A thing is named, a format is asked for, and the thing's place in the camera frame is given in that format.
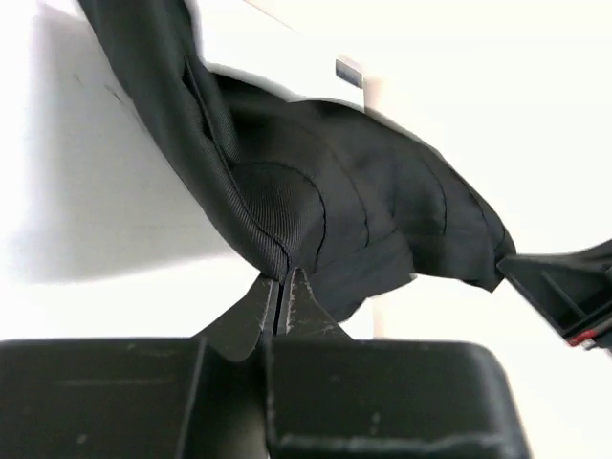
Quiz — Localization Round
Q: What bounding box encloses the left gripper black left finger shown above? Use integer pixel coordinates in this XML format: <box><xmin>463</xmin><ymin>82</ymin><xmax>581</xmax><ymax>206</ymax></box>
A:
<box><xmin>1</xmin><ymin>277</ymin><xmax>278</xmax><ymax>458</ymax></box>

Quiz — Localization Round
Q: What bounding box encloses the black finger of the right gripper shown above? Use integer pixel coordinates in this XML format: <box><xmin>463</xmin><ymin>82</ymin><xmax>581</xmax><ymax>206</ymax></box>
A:
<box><xmin>497</xmin><ymin>241</ymin><xmax>611</xmax><ymax>351</ymax></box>

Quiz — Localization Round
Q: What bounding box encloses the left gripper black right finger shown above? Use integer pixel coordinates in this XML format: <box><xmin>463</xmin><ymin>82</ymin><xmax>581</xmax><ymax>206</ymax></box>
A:
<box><xmin>265</xmin><ymin>270</ymin><xmax>526</xmax><ymax>458</ymax></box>

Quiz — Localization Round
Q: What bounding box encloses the black skirt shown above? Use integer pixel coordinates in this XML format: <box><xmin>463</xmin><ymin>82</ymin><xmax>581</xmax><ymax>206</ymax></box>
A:
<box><xmin>81</xmin><ymin>1</ymin><xmax>515</xmax><ymax>321</ymax></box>

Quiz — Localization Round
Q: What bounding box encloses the right blue corner label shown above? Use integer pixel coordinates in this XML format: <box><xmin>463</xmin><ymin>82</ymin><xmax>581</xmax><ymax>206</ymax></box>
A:
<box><xmin>335</xmin><ymin>57</ymin><xmax>364</xmax><ymax>90</ymax></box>

